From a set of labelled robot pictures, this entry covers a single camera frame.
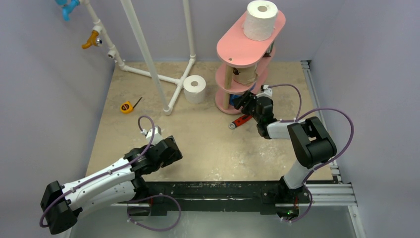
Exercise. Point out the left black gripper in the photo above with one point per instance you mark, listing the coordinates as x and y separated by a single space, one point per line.
175 156

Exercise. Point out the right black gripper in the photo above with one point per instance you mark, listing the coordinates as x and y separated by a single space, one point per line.
248 103

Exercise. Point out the brown paper roll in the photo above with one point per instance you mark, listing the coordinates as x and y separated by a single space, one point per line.
245 76

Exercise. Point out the green paper roll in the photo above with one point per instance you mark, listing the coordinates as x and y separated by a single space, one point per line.
269 50

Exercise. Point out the white paper towel roll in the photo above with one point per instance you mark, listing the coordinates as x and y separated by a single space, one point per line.
260 20

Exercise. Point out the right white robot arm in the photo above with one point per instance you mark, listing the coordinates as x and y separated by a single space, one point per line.
311 142

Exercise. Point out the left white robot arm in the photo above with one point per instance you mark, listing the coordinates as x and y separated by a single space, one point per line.
121 182

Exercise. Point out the pink three-tier shelf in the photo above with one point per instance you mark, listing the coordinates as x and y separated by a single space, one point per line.
234 49

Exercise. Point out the yellow tape measure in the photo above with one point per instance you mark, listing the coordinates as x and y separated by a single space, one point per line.
127 107

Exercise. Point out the orange pipe valve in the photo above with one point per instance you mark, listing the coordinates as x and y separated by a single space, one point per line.
91 39

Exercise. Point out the blue pipe valve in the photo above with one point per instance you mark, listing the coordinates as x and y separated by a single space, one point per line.
67 7

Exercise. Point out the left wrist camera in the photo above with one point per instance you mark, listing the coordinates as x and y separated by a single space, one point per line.
153 136

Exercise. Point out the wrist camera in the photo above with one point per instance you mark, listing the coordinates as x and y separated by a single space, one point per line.
153 136
266 91

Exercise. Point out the red handled adjustable wrench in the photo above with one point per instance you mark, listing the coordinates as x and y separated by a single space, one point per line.
239 121

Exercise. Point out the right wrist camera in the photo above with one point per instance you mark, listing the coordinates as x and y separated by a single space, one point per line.
266 91

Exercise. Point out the white pvc pipe frame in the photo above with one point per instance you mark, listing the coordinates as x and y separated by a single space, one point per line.
100 30

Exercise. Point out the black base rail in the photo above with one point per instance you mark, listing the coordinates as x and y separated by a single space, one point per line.
264 197

